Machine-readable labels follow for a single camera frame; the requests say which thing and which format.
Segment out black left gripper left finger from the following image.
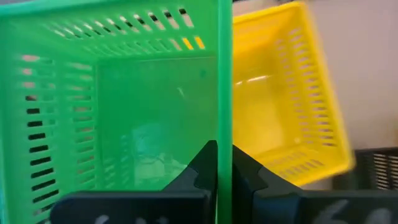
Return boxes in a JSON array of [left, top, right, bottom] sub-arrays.
[[50, 139, 218, 224]]

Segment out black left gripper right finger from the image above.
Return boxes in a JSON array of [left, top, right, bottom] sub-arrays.
[[232, 144, 398, 224]]

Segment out black plastic slotted basket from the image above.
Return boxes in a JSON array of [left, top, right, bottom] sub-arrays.
[[332, 147, 398, 191]]

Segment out green plastic slotted basket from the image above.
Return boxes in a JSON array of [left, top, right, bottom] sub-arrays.
[[0, 0, 233, 224]]

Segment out yellow plastic slotted basket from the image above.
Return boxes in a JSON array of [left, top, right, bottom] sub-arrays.
[[232, 1, 356, 187]]

